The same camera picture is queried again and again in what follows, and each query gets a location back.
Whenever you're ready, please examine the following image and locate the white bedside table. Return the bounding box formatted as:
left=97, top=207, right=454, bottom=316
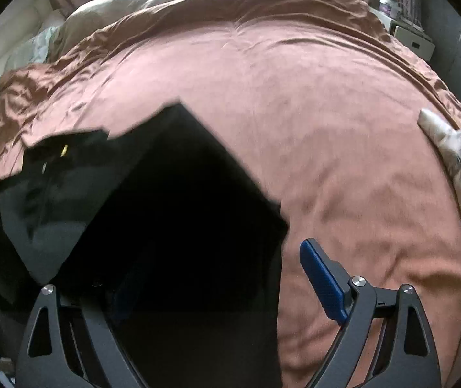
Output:
left=370, top=7, right=436, bottom=61

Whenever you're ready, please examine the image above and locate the brown bed sheet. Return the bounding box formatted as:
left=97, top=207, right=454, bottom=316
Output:
left=0, top=0, right=461, bottom=387

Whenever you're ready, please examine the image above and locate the black long-sleeve shirt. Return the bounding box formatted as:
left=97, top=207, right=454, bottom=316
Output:
left=0, top=104, right=288, bottom=387

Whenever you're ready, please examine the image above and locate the pale green pillow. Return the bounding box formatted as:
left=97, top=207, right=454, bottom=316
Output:
left=4, top=26, right=60, bottom=72

